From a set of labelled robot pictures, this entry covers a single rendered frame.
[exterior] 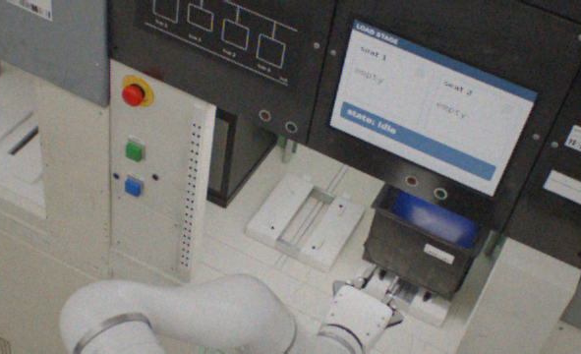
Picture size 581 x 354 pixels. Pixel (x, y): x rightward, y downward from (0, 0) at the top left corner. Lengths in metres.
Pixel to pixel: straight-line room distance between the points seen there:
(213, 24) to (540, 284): 0.66
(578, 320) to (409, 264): 0.49
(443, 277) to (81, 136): 0.79
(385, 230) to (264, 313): 0.79
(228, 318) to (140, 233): 0.86
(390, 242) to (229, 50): 0.62
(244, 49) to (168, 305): 0.51
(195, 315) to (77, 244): 1.02
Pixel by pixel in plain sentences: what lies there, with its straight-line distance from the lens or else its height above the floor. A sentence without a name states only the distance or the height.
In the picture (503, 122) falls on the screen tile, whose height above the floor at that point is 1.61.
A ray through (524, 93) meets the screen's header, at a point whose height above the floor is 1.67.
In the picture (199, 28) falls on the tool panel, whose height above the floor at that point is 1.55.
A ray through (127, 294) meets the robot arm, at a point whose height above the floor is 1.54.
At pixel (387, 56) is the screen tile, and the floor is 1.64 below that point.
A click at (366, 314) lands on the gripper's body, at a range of 1.58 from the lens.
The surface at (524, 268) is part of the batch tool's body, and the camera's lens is 1.48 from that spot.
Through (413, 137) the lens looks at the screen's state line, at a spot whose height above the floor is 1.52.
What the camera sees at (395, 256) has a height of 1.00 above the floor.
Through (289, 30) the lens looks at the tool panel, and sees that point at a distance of 1.43.
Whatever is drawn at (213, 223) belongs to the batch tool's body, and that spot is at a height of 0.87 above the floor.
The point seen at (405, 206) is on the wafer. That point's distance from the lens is 1.99.
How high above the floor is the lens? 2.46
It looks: 46 degrees down
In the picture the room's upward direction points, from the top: 11 degrees clockwise
